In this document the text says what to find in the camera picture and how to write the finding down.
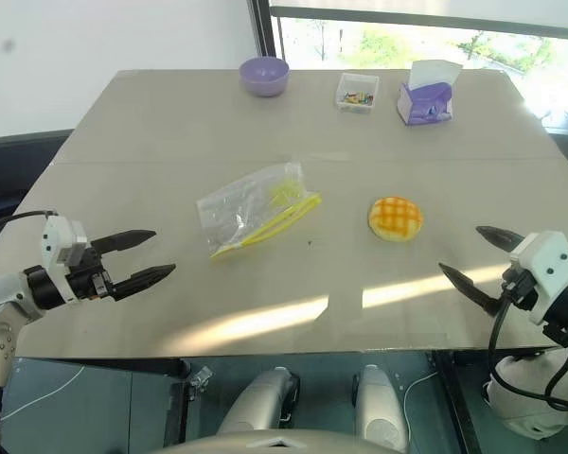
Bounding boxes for black table leg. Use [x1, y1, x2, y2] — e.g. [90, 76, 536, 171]
[427, 349, 480, 454]
[168, 358, 193, 446]

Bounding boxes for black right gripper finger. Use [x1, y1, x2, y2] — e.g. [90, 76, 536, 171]
[438, 262, 504, 318]
[475, 225, 526, 257]

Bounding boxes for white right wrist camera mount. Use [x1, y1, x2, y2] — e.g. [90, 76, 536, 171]
[507, 230, 568, 325]

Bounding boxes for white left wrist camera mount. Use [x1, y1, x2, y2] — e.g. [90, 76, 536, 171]
[40, 214, 92, 305]

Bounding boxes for silver robot leg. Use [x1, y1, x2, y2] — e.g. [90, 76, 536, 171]
[352, 363, 411, 453]
[216, 366, 301, 437]

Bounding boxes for clear plastic box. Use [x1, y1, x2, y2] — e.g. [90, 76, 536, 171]
[335, 72, 381, 115]

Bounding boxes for white tissue sheet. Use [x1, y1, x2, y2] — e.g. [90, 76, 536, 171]
[409, 59, 464, 89]

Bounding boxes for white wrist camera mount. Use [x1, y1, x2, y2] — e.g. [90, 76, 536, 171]
[40, 214, 92, 305]
[507, 230, 568, 325]

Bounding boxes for white floor cable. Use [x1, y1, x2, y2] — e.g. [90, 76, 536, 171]
[401, 370, 439, 418]
[0, 363, 87, 422]

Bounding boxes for metal table bracket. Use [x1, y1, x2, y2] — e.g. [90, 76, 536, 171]
[186, 366, 215, 404]

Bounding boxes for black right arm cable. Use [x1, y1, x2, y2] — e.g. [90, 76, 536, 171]
[487, 282, 568, 413]

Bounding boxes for silver robot torso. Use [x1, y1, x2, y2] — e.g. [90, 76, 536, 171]
[153, 428, 401, 454]

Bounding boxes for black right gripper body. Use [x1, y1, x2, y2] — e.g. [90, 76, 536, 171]
[499, 266, 541, 312]

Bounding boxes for yellow bun toy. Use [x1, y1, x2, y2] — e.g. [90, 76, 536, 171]
[367, 197, 426, 244]

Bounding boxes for clear zip bag yellow seal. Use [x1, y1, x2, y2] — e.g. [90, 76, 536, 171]
[196, 161, 324, 261]

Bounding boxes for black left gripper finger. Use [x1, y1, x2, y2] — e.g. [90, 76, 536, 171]
[108, 263, 177, 304]
[90, 229, 158, 255]

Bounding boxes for grey roller blind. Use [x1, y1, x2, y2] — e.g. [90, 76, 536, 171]
[269, 0, 568, 44]

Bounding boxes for purple tissue pack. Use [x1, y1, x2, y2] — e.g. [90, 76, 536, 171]
[397, 80, 456, 128]

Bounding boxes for silver robot left leg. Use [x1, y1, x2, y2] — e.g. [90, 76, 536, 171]
[216, 366, 301, 437]

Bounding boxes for black window frame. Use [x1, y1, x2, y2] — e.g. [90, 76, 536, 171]
[245, 0, 288, 63]

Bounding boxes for purple bowl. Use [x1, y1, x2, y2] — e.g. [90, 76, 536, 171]
[239, 57, 291, 99]

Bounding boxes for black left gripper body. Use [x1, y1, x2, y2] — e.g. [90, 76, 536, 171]
[67, 244, 117, 303]

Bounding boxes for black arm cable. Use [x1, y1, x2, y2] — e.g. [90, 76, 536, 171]
[0, 209, 59, 237]
[487, 282, 568, 413]

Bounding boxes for colourful small pieces pile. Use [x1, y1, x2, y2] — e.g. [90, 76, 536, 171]
[341, 89, 376, 106]

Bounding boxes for dark bench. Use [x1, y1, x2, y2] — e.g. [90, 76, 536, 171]
[0, 128, 77, 234]

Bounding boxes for silver robot right leg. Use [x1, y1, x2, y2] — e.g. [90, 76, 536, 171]
[352, 363, 411, 453]

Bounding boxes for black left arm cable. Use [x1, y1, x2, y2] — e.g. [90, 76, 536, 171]
[0, 209, 59, 237]

